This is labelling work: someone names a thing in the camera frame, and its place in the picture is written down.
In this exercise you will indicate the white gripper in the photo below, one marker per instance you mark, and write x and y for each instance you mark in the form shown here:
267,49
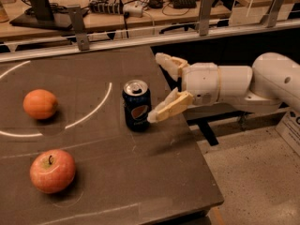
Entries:
202,82

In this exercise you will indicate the blue pepsi can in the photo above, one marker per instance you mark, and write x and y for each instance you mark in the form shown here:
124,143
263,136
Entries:
137,104

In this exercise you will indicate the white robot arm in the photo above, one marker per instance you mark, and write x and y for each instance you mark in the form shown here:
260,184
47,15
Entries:
273,79

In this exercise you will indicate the grey shelf beam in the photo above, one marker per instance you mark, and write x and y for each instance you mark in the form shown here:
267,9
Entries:
223,109

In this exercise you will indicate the black keypad device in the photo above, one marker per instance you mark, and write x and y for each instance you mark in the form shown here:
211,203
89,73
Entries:
184,3

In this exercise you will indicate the white power adapter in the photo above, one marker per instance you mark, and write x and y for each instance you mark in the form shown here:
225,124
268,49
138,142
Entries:
133,11

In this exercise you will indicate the grey power strip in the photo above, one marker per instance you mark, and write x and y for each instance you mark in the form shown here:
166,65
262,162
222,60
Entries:
105,8

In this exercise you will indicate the cardboard box with print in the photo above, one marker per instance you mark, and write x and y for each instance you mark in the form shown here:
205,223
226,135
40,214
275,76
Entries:
289,129

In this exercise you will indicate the orange fruit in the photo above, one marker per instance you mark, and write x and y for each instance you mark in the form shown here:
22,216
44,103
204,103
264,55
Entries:
40,104

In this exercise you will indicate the black monitor stand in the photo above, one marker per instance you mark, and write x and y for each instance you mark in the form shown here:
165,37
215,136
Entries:
43,17

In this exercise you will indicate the red apple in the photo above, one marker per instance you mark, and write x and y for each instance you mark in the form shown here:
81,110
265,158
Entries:
53,171

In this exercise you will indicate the middle metal bracket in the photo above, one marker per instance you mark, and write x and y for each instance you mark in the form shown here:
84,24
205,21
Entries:
204,17

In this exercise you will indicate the metal bracket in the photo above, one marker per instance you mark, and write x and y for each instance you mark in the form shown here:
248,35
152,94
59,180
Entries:
76,17
269,19
204,17

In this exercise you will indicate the left metal bracket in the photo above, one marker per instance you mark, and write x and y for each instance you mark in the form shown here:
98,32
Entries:
76,17

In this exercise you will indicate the right metal bracket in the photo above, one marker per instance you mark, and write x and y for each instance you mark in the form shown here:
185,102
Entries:
269,19

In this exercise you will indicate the metal rail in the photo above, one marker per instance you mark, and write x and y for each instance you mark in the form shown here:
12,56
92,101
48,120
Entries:
221,32

